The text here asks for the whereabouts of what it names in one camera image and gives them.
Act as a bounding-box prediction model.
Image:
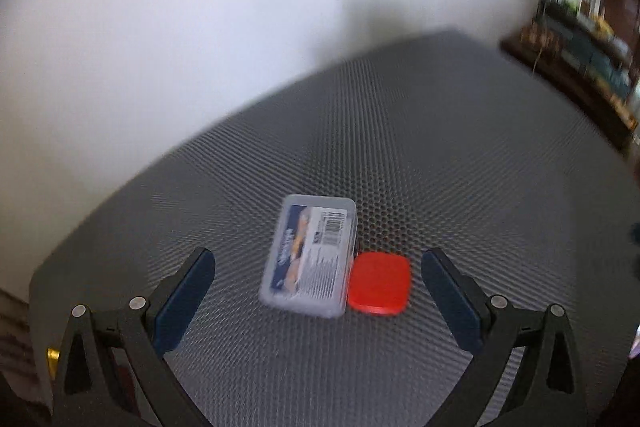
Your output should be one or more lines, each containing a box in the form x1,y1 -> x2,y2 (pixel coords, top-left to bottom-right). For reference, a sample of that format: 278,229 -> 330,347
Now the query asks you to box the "dark wooden cabinet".
500,0 -> 640,152

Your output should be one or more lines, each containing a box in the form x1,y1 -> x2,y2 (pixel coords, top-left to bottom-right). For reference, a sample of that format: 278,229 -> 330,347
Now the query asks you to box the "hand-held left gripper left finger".
50,247 -> 217,427

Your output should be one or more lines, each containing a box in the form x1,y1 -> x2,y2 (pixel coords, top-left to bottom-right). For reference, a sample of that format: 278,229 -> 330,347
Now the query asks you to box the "grey honeycomb mat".
27,29 -> 640,427

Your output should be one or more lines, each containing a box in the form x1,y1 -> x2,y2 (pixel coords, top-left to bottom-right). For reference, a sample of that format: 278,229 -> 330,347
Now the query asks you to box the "red plastic lid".
346,251 -> 413,318

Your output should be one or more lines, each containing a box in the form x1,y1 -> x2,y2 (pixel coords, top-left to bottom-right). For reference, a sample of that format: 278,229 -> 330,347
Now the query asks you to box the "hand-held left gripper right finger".
421,248 -> 588,427

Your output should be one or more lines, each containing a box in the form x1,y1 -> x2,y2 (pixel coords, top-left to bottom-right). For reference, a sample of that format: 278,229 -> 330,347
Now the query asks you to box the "maroon and gold tin box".
46,346 -> 138,413

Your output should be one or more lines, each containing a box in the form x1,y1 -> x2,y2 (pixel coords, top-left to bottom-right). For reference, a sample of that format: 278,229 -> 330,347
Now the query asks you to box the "clear plastic box with label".
258,194 -> 358,320

